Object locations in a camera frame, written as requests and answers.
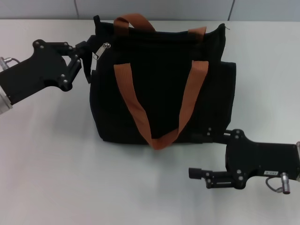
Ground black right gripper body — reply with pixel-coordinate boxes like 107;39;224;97
225;128;298;189

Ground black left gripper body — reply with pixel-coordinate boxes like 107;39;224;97
0;39;73;105

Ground black food bag brown handles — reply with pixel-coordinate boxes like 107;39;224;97
84;15;237;150

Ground right gripper cable with plug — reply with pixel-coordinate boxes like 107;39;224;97
264;172;291;194

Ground gripper cable with plug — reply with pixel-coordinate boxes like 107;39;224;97
0;56;20;71
264;172;291;194

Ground left gripper cable with plug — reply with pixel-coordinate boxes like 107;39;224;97
0;56;20;71

